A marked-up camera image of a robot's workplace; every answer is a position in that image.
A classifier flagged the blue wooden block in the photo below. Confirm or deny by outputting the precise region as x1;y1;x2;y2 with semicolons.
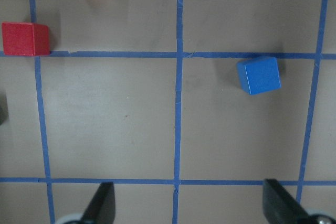
236;56;281;95

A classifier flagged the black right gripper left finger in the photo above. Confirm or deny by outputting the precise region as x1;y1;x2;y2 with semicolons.
80;182;116;223

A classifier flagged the red wooden block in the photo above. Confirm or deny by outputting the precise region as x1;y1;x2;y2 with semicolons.
2;22;50;56

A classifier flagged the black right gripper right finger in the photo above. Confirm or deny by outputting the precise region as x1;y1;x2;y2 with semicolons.
262;179;309;224

